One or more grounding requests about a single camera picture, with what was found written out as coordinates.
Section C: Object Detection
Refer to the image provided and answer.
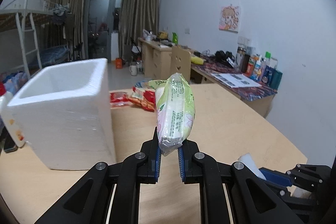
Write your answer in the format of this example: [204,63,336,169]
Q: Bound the green tissue pack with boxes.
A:
[148,73,195,156]

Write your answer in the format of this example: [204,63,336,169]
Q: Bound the white styrofoam box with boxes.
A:
[8,59,116,170]

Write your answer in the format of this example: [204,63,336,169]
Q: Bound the black smartphone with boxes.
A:
[3,135,18,153]

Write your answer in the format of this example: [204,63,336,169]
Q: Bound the red snack packet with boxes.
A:
[109,92,130,108]

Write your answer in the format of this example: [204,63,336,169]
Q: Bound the white paper sheet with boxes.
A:
[211,73,261,89]

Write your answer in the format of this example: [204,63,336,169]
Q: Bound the white lotion pump bottle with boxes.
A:
[1,82,25,147]

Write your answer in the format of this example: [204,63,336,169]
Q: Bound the orange snack packet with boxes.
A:
[127,87,155,112]

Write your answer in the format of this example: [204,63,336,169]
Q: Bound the patterned desk cloth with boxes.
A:
[191,51,277,102]

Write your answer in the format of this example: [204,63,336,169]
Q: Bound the black headphones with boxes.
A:
[215,51,235,68]

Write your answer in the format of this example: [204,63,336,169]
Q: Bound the blue plaid quilt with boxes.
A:
[1,72,28,95]

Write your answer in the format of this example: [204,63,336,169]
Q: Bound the wooden smiley chair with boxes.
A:
[170,46,191,83]

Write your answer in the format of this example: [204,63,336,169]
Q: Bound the light wooden desk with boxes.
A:
[137,37,195,80]

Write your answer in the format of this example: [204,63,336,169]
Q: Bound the metal bunk bed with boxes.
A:
[1,9,70,77]

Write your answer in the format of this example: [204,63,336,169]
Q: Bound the brown right curtain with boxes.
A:
[118,0,159,59]

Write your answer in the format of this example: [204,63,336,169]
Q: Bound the brown curtain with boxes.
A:
[45,0,85,60]
[118,0,159,59]

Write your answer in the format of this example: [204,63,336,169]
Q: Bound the glass balcony door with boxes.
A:
[84,0,122,62]

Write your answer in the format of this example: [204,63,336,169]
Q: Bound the brown left curtain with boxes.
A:
[45,0,85,60]

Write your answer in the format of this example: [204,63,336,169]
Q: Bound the anime girl wall poster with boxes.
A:
[219,5,241,32]

